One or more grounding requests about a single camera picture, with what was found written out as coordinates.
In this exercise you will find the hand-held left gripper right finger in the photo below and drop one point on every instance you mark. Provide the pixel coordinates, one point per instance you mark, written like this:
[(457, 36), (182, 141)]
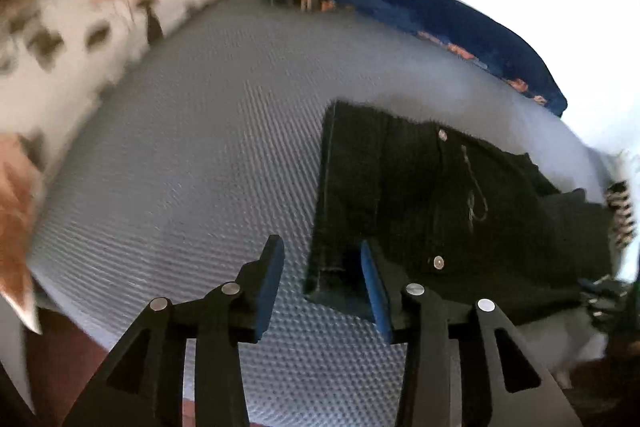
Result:
[(374, 292)]

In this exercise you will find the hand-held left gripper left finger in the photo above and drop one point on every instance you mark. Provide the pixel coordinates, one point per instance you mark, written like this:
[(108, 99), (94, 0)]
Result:
[(266, 287)]

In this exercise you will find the black pants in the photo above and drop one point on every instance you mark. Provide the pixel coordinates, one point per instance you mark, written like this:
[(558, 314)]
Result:
[(430, 207)]

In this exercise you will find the grey textured mattress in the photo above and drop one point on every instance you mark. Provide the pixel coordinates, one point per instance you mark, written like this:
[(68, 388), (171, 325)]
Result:
[(200, 147)]

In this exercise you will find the blue floral blanket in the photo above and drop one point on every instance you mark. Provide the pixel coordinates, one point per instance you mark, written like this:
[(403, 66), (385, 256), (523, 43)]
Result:
[(450, 27)]

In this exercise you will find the white floral pillow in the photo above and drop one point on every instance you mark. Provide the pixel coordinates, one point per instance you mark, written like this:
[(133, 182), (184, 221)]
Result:
[(65, 57)]

